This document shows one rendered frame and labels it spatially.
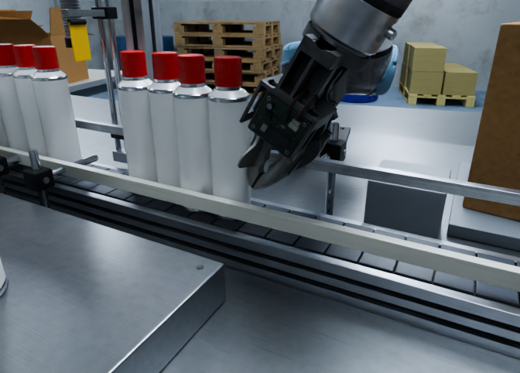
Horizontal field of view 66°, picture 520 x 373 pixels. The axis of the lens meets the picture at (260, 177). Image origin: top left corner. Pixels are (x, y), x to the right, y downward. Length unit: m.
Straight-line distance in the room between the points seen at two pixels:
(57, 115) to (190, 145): 0.27
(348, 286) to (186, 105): 0.28
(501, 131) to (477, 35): 6.52
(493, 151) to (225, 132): 0.39
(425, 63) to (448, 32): 1.46
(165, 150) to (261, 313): 0.25
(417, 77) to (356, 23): 5.36
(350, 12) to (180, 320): 0.32
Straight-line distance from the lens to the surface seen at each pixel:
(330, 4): 0.39
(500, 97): 0.65
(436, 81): 5.77
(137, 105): 0.58
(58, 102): 0.72
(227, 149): 0.49
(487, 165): 0.68
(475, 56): 7.19
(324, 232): 0.46
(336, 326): 0.45
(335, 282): 0.47
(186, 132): 0.52
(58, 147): 0.73
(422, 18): 7.06
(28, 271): 0.50
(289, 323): 0.45
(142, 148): 0.60
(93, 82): 2.47
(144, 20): 0.74
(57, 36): 2.38
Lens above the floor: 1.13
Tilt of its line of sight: 22 degrees down
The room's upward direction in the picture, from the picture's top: straight up
